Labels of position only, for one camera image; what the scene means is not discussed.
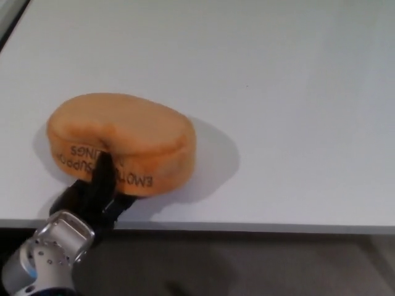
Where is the orange plush plate with lettering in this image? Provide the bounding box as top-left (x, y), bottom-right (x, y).
top-left (46, 92), bottom-right (198, 197)

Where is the black-edged grey board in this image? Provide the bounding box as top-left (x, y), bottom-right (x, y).
top-left (0, 0), bottom-right (31, 43)

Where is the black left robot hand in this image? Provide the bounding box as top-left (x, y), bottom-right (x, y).
top-left (48, 150), bottom-right (138, 245)

